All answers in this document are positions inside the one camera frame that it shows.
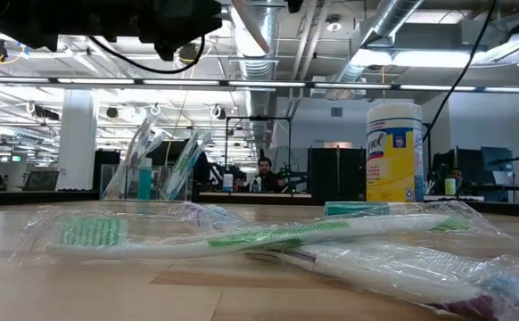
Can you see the white bottle blue label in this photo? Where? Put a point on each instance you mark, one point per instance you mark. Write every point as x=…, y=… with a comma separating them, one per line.
x=228, y=183

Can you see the blue toothbrush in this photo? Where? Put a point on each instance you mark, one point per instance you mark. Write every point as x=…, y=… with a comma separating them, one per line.
x=230, y=213
x=150, y=145

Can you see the ceiling light fixture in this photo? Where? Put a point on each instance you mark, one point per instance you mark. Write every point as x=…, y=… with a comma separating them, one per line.
x=433, y=59

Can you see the white ceiling sensor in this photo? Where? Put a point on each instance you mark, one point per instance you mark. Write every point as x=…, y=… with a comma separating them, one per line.
x=333, y=26

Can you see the black partition panel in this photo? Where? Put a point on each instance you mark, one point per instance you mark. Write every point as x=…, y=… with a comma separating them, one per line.
x=337, y=174

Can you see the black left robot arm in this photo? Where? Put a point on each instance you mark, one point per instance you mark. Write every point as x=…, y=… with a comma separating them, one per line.
x=41, y=18

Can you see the blue mouthwash bottle white cap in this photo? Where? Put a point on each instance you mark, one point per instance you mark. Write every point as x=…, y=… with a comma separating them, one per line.
x=144, y=183
x=357, y=208

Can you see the silver ribbed air duct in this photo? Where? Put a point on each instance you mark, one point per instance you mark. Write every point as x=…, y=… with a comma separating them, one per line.
x=259, y=67

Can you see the grey blue monitor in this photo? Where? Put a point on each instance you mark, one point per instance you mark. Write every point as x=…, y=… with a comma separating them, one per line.
x=496, y=160

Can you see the black table frame rail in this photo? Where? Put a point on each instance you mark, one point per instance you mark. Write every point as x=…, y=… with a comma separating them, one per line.
x=41, y=197

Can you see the green cup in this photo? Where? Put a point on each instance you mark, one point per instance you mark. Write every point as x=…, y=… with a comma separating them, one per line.
x=450, y=187

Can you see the black computer monitor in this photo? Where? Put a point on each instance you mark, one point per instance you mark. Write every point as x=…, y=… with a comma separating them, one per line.
x=170, y=151
x=469, y=160

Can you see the person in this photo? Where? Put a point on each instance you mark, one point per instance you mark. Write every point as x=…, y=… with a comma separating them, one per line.
x=266, y=180
x=458, y=176
x=202, y=169

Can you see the clear acrylic organizer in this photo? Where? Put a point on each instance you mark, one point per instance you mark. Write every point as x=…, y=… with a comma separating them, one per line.
x=157, y=178

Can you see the black cabinet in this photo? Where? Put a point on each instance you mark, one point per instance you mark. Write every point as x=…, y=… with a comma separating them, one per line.
x=99, y=160

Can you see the white building pillar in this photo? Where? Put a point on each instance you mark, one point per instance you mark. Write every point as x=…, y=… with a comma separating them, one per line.
x=76, y=142

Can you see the yellow Lysol wipes canister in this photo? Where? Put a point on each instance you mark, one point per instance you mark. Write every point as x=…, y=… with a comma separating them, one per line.
x=393, y=165

